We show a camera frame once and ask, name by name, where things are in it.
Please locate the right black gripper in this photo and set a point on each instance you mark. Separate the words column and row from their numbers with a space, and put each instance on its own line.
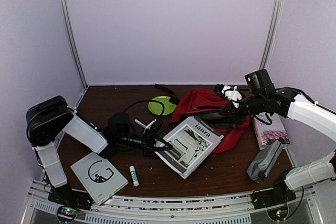
column 232, row 113

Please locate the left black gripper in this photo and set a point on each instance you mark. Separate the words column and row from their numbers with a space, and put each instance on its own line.
column 147, row 142

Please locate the red backpack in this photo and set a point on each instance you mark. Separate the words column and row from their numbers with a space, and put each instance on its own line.
column 205, row 104

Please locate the grey ianra magazine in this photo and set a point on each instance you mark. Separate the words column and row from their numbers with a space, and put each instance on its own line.
column 192, row 142

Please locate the white designer fate book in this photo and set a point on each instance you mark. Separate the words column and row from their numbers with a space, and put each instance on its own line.
column 269, row 129

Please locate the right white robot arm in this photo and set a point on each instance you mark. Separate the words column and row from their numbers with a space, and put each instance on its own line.
column 289, row 103

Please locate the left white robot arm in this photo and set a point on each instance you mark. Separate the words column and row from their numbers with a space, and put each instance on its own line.
column 51, row 117

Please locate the white glue stick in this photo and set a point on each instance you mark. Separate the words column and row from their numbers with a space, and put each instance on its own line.
column 134, row 176

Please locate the green plate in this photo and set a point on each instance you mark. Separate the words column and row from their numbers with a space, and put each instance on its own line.
column 162, row 105

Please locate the grey G book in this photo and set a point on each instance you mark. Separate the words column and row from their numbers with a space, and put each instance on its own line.
column 99, row 177

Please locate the grey pencil case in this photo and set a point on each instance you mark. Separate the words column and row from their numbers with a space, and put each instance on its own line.
column 264, row 161

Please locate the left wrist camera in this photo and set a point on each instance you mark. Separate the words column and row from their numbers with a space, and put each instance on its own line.
column 154, row 125

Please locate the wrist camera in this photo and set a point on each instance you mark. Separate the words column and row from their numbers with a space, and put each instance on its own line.
column 154, row 125
column 228, row 92

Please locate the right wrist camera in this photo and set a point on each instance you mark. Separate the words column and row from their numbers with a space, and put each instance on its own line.
column 228, row 92

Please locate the front aluminium rail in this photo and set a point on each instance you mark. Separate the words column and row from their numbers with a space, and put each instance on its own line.
column 230, row 208

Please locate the right aluminium frame post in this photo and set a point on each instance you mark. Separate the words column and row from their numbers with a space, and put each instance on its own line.
column 270, row 40

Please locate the aluminium frame post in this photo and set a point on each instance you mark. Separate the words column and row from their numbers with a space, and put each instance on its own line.
column 270, row 40
column 72, row 43

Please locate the left aluminium frame post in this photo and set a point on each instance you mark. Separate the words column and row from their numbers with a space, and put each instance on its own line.
column 72, row 43

